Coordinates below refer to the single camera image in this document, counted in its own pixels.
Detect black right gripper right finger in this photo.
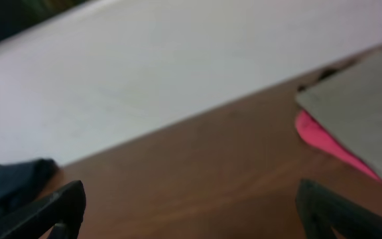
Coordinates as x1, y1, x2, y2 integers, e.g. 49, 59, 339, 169
295, 179, 382, 239

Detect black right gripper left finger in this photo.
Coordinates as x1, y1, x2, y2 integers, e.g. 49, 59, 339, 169
0, 181, 86, 239

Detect beige khaki shorts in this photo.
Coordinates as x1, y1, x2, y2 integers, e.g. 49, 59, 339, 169
296, 50, 382, 180

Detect dark blue denim shorts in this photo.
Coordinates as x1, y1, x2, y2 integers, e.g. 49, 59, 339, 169
0, 158, 58, 218

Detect red garment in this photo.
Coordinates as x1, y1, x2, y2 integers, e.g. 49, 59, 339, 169
294, 110, 381, 182

